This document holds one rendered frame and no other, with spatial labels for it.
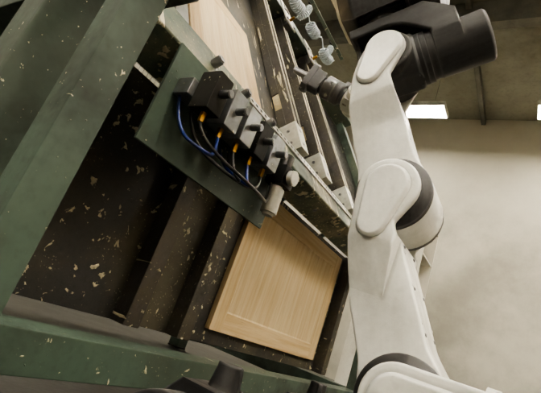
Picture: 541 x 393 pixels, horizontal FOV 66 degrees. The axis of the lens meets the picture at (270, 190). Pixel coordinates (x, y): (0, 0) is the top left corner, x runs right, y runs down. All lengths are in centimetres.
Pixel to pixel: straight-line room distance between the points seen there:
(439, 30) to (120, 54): 65
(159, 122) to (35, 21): 28
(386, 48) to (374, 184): 33
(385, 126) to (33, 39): 66
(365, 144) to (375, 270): 27
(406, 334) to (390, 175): 27
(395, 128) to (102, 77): 55
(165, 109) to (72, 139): 34
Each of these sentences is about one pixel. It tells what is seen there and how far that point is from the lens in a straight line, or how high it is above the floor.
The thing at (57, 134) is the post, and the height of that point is 45.
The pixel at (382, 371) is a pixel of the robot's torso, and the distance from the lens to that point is 69.
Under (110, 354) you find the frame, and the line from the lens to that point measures 99.
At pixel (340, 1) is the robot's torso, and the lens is 115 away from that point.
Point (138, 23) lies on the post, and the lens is 69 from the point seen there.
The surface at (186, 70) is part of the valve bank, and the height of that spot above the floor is 77.
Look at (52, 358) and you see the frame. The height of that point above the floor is 14.
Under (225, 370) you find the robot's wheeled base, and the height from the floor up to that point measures 24.
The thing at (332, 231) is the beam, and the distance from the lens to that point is 176.
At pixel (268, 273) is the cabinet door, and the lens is 175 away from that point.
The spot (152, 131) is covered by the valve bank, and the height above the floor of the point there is 60.
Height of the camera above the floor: 31
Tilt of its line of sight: 18 degrees up
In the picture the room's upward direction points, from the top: 20 degrees clockwise
